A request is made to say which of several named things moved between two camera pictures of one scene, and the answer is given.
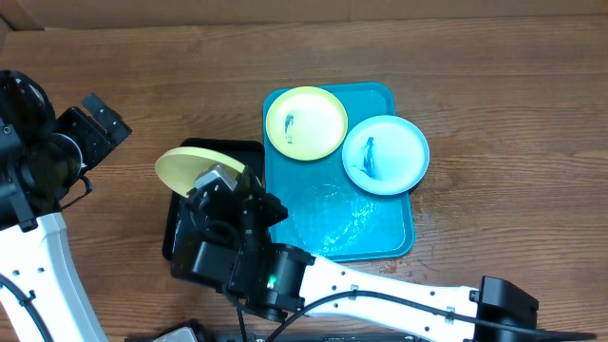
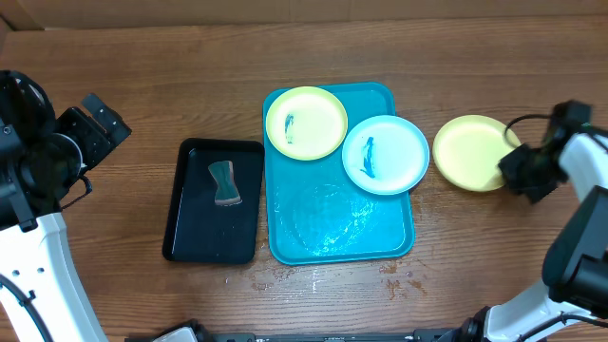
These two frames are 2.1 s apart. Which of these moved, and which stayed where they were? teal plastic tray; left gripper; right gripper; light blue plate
Moved: right gripper
Stayed: light blue plate; teal plastic tray; left gripper
